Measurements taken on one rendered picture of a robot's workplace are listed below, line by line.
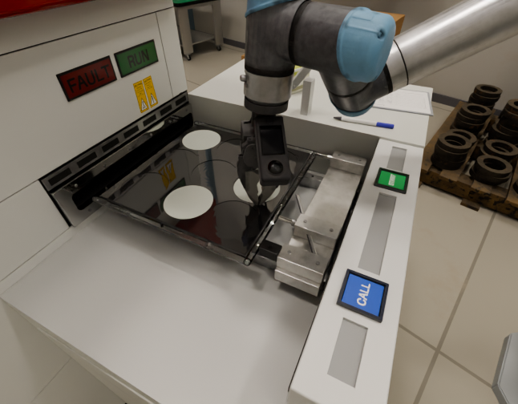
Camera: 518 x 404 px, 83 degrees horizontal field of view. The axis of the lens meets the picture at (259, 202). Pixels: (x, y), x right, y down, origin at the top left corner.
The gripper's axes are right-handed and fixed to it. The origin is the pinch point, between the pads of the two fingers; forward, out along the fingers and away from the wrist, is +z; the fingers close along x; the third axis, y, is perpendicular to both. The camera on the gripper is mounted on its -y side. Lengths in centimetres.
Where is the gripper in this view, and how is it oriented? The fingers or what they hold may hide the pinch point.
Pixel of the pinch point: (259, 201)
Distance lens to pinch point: 57.9
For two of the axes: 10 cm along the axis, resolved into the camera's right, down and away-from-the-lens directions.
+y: -1.2, -6.5, 7.5
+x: -9.9, 0.2, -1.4
